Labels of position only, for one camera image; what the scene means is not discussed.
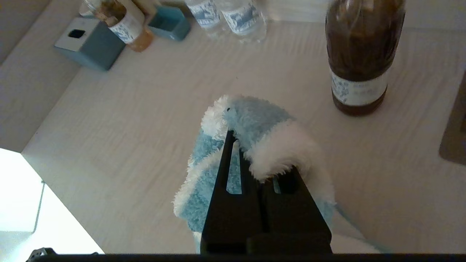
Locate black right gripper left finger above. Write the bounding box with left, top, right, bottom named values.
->
left=200, top=129, right=264, bottom=254

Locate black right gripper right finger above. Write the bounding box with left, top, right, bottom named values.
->
left=248, top=166, right=333, bottom=254

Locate green white striped towel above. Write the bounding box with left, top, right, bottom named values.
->
left=173, top=95, right=383, bottom=254

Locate full dark tea bottle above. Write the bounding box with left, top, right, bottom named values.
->
left=325, top=0, right=407, bottom=117

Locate dark pop-up power socket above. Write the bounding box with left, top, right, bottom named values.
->
left=439, top=71, right=466, bottom=166

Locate clear water bottle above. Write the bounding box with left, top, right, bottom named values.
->
left=218, top=0, right=268, bottom=43
left=185, top=0, right=223, bottom=32

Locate small teal tray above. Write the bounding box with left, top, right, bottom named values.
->
left=147, top=5, right=191, bottom=41

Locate part-empty amber tea bottle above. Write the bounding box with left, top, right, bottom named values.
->
left=93, top=0, right=155, bottom=53

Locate grey-blue tissue box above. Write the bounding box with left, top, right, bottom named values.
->
left=54, top=17, right=126, bottom=72

